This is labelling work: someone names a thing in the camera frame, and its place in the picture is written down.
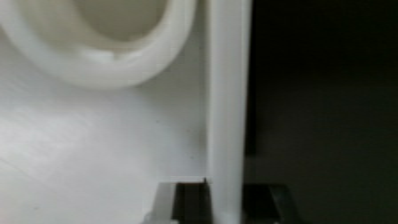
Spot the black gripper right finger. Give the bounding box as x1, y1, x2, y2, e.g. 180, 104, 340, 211
244, 184, 303, 224

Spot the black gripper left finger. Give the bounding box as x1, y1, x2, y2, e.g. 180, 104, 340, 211
141, 181, 214, 224

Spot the white square tabletop part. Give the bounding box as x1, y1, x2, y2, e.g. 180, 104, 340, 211
0, 0, 253, 224

